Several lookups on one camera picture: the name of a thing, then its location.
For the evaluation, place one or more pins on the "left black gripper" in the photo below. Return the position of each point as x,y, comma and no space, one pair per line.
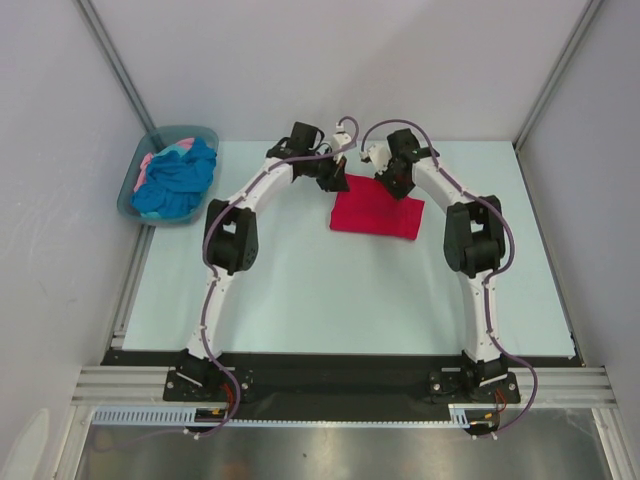
335,181

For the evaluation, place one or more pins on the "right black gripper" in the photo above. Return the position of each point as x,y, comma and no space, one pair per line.
396,179

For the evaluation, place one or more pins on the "red t shirt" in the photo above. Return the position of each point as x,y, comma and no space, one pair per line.
367,208

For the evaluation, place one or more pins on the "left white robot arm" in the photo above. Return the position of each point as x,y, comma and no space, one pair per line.
231,244

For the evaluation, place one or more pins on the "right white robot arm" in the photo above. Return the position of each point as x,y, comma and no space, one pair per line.
477,244

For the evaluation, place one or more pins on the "light teal t shirt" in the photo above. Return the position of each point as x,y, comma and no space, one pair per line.
158,190

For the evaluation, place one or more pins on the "blue t shirt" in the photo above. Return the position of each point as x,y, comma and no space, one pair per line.
198,177

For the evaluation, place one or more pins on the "translucent blue plastic basket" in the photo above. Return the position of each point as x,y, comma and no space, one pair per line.
153,142

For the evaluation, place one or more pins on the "pink t shirt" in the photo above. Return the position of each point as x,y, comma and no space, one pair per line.
181,147

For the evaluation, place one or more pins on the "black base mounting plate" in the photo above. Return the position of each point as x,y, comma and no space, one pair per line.
202,371

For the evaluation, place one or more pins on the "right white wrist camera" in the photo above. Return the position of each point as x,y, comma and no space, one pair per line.
378,155

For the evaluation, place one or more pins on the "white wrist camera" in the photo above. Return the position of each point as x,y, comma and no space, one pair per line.
378,155
340,141

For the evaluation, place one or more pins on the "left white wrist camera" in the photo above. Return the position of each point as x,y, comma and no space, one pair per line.
340,141

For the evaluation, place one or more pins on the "slotted cable duct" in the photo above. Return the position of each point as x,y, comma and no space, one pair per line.
442,416

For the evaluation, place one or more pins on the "left aluminium corner post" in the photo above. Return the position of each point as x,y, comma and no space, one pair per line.
107,48

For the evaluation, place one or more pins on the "aluminium corner post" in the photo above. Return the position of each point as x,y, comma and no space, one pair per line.
107,48
560,67

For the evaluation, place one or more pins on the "right aluminium corner post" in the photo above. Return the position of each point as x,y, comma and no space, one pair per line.
560,67

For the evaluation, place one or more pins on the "aluminium front rail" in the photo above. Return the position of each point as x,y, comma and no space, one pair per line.
545,388

